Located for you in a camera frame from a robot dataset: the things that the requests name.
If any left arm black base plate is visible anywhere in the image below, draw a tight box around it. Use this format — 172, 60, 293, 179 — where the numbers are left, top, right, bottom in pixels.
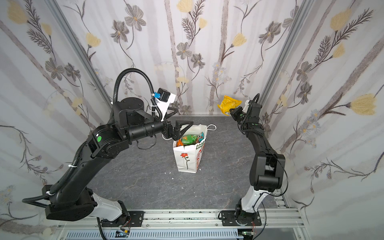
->
101, 211, 145, 227

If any white paper bag red flower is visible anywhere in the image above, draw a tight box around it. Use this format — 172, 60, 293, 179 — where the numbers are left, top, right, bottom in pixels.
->
173, 124, 217, 174

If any yellow snack packet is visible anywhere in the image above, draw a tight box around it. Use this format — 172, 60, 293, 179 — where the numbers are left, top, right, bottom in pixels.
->
218, 96, 242, 116

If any right corner aluminium post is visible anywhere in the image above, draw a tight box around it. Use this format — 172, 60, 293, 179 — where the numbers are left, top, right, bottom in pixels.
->
259, 0, 316, 107

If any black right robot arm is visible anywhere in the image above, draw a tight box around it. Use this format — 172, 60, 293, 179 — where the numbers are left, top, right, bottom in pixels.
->
230, 99, 286, 225

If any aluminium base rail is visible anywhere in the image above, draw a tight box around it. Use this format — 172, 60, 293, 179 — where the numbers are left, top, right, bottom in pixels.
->
53, 208, 310, 240

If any left corner aluminium post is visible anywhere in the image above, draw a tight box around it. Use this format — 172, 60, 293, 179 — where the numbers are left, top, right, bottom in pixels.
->
45, 0, 113, 113

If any corner aluminium post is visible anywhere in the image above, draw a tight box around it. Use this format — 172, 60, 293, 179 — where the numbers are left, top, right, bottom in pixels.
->
259, 0, 316, 107
45, 0, 113, 113

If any orange snack packet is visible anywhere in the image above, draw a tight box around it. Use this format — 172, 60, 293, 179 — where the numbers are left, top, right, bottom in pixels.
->
176, 139, 183, 147

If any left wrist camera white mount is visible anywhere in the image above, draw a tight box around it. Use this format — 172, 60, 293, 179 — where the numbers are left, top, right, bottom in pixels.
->
154, 88, 176, 121

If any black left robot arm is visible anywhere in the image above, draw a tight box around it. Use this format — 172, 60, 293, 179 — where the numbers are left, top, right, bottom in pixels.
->
45, 97, 194, 227

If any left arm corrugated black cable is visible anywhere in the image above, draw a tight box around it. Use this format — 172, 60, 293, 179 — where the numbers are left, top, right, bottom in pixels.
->
21, 67, 163, 209

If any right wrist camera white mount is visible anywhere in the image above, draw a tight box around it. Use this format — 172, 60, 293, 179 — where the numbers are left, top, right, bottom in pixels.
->
243, 100, 251, 113

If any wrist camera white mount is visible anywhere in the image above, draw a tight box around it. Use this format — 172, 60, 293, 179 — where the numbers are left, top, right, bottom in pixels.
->
243, 100, 251, 113
154, 88, 176, 121

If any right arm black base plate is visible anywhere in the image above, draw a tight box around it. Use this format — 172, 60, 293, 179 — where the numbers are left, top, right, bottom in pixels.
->
218, 210, 262, 227

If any small green circuit board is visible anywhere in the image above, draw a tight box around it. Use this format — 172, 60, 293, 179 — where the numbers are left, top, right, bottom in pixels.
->
115, 230, 130, 238

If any white slotted cable duct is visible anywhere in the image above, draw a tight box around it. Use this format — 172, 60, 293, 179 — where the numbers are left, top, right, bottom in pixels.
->
65, 229, 244, 240

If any green snack packet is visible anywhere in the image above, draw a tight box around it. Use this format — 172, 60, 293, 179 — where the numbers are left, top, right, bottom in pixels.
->
181, 133, 205, 146

